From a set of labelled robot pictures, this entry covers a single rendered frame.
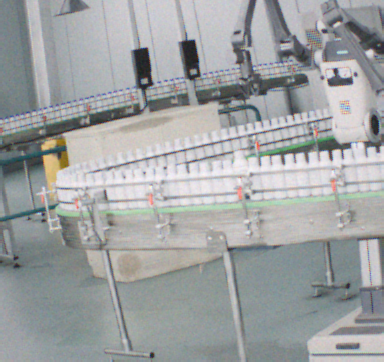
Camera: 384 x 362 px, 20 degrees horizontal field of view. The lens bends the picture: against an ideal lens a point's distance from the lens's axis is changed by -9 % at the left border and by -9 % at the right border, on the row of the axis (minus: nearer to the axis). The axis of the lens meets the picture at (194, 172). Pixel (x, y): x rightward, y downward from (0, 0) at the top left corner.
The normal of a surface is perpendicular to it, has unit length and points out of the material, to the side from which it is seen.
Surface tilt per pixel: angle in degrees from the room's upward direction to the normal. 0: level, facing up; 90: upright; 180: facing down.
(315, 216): 90
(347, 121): 90
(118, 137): 90
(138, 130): 90
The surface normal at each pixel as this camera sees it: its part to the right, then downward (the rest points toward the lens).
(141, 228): -0.61, 0.18
